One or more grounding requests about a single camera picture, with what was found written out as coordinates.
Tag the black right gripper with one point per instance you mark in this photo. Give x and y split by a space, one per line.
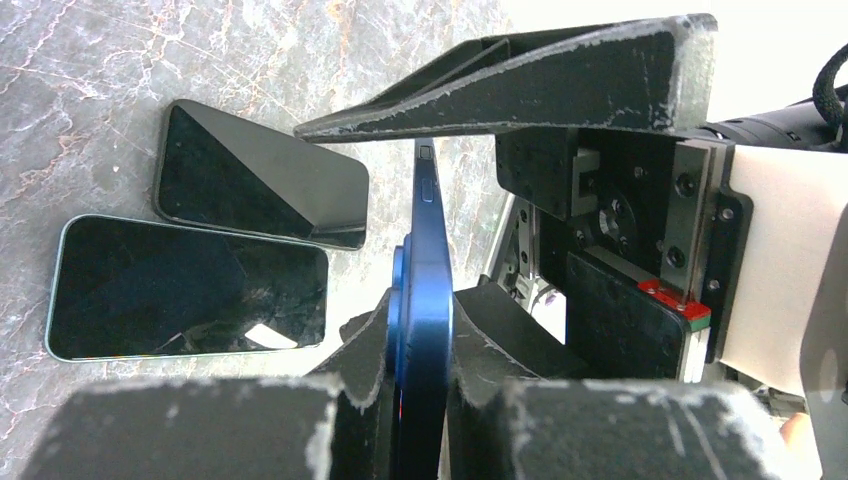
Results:
640 232

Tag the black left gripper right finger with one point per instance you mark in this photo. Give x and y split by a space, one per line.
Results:
522 406

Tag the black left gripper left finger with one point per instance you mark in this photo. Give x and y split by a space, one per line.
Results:
333 423

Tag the dark blue edged phone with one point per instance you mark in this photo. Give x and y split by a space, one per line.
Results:
420 327

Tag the black flat phone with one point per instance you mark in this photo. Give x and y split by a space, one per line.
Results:
132 289

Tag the dark grey phone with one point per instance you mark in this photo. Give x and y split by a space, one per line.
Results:
220 171

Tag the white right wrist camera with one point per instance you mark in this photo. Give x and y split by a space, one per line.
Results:
799 198

